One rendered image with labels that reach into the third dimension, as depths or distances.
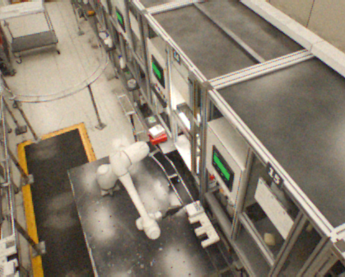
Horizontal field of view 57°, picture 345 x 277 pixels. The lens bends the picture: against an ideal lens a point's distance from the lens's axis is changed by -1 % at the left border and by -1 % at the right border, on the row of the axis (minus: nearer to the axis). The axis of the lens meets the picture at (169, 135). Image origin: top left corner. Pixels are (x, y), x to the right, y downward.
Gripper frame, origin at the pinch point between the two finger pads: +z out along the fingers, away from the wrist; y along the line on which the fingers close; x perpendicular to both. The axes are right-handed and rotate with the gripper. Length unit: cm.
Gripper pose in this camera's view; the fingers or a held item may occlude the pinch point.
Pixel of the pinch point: (183, 205)
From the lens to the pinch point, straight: 273.0
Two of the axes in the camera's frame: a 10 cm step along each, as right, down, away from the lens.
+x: -4.0, -6.6, 6.4
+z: 9.1, -3.3, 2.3
